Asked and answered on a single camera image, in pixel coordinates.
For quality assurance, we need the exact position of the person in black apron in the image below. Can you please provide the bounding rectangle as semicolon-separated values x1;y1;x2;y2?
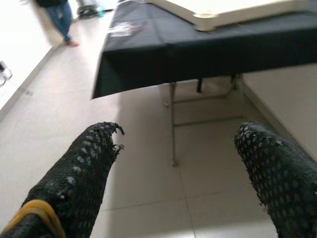
34;0;81;47

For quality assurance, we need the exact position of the yellow rubber band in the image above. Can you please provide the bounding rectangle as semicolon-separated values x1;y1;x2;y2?
1;199;66;238

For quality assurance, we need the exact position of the white plastic children table top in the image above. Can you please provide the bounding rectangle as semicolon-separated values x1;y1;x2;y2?
146;0;317;32

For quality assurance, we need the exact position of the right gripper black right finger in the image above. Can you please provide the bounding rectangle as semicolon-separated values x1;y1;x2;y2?
234;121;317;238

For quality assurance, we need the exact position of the black coiled hose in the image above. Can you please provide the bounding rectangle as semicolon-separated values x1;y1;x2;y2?
76;4;105;19

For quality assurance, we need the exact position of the grey metal folding table frame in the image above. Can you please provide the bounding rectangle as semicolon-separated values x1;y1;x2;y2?
162;74;248;167

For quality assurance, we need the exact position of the black tablecloth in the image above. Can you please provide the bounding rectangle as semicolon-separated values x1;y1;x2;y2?
91;0;317;100

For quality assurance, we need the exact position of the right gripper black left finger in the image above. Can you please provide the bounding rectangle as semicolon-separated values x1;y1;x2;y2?
0;122;124;238

